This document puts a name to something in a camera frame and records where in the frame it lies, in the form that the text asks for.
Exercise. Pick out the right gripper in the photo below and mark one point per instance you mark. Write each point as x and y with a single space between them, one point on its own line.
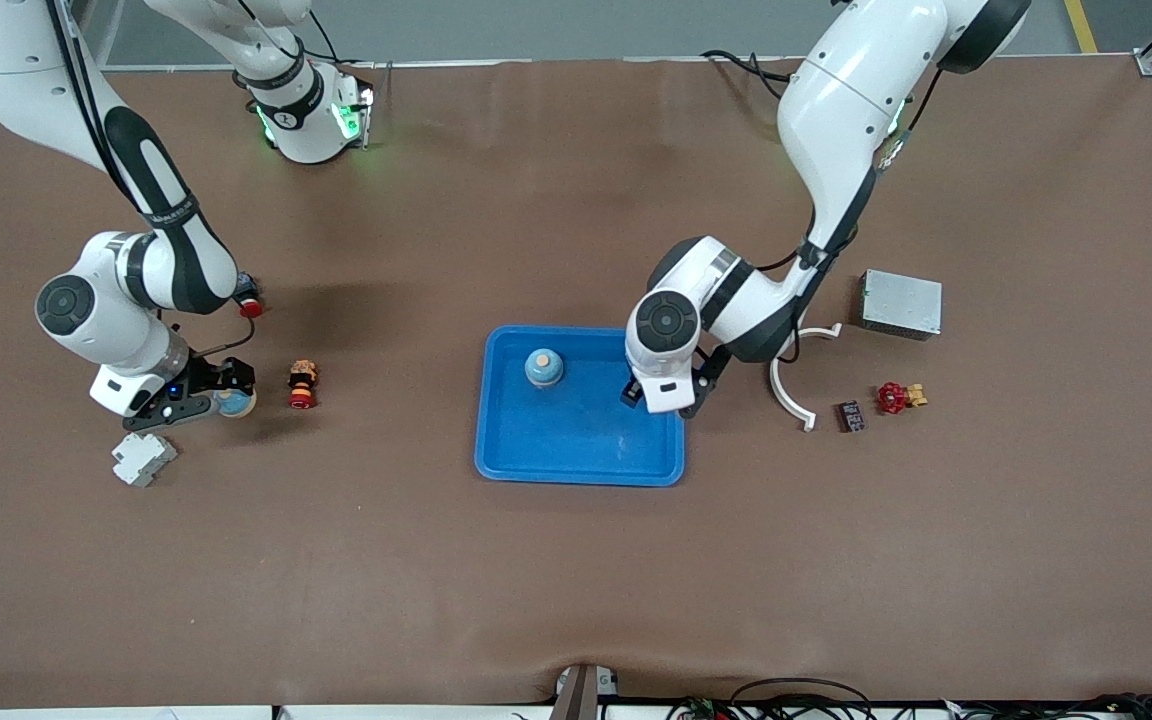
207 375

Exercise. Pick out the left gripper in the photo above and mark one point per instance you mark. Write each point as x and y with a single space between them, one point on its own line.
629 394

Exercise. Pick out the blue dome bell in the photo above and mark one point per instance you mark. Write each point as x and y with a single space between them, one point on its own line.
544 372
238 406

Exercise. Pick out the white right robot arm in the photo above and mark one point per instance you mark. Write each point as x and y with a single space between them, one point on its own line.
121 335

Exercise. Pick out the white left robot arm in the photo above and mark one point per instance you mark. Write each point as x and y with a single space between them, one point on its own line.
836 120

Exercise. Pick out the blue plastic tray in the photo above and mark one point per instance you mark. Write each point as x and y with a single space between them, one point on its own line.
576 440

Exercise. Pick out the red emergency button black base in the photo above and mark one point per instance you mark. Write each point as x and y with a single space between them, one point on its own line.
252 308

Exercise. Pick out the red yellow push button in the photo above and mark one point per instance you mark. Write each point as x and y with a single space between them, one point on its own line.
302 385

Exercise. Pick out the white circuit breaker block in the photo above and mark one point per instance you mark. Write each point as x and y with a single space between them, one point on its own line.
143 459

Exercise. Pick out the white curved plastic clamp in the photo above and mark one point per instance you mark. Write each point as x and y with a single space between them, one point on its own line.
794 410

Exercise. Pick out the grey metal power supply box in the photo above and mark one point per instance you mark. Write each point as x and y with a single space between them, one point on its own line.
901 303

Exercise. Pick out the grey metal table bracket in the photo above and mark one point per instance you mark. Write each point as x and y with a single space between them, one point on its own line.
581 695

